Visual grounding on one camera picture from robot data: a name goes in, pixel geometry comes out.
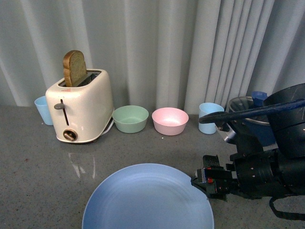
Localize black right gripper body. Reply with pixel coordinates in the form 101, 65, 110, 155
191, 150, 290, 201

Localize light blue plate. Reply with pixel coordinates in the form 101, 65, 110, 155
82, 164, 214, 229

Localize dark blue saucepan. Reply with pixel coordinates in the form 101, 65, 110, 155
226, 112, 277, 146

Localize glass pot lid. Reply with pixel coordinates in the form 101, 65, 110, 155
228, 91, 269, 125

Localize light blue cup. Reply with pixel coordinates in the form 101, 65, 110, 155
34, 96, 53, 125
199, 103, 224, 134

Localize pink bowl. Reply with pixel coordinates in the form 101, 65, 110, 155
152, 107, 189, 136

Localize green bowl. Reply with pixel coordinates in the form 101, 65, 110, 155
112, 105, 149, 134

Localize grey curtain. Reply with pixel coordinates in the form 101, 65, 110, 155
0, 0, 305, 114

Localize cream toaster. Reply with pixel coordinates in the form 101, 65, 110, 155
45, 69, 114, 144

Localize toast slice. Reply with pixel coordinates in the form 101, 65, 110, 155
63, 50, 87, 87

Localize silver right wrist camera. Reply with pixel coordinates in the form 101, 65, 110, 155
216, 123, 237, 145

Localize blue right camera cable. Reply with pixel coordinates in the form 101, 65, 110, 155
198, 99, 305, 125

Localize white toaster cable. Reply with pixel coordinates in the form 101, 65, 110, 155
97, 118, 115, 138

